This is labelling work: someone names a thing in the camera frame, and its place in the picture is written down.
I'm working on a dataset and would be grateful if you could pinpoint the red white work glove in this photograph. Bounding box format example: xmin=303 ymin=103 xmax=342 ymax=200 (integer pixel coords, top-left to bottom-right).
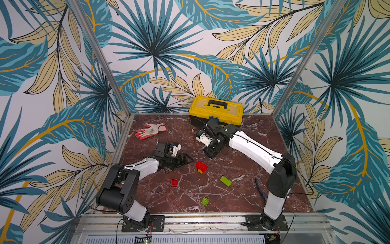
xmin=135 ymin=123 xmax=167 ymax=140

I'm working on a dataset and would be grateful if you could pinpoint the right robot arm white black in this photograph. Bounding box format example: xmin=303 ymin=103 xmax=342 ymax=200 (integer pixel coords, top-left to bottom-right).
xmin=196 ymin=120 xmax=297 ymax=231

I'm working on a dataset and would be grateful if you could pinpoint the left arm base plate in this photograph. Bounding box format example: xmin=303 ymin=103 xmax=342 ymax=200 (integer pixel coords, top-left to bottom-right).
xmin=121 ymin=215 xmax=165 ymax=233

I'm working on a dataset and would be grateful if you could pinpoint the small red lego brick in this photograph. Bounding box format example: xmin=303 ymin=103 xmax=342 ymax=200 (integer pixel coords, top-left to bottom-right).
xmin=171 ymin=180 xmax=178 ymax=187

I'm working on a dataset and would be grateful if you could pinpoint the green square lego brick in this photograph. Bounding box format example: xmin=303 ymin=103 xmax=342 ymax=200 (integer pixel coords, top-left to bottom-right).
xmin=201 ymin=197 xmax=210 ymax=206

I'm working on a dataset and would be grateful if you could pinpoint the aluminium front frame rail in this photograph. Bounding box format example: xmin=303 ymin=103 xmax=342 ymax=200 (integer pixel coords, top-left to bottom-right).
xmin=71 ymin=212 xmax=338 ymax=244

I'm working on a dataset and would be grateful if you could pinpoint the yellow black toolbox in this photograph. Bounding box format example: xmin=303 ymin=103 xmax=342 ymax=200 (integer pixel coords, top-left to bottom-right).
xmin=189 ymin=96 xmax=243 ymax=137

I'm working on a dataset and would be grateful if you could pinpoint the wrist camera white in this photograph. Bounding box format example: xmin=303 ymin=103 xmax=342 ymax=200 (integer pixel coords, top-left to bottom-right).
xmin=169 ymin=143 xmax=181 ymax=157
xmin=196 ymin=131 xmax=213 ymax=146

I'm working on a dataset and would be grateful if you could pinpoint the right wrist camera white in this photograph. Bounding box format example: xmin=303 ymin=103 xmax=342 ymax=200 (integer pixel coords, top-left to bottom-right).
xmin=196 ymin=131 xmax=213 ymax=146

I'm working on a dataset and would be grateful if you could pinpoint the long green lego brick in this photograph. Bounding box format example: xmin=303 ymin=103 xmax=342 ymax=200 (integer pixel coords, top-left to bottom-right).
xmin=220 ymin=176 xmax=232 ymax=187

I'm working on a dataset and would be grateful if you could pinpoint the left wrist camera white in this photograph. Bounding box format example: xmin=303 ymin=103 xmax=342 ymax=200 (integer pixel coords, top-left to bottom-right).
xmin=169 ymin=143 xmax=181 ymax=157

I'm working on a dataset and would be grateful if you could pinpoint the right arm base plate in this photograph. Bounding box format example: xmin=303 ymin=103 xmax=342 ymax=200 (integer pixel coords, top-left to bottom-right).
xmin=241 ymin=215 xmax=288 ymax=232

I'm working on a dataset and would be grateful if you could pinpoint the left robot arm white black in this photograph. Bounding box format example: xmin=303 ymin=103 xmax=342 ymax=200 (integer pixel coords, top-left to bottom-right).
xmin=96 ymin=142 xmax=194 ymax=232

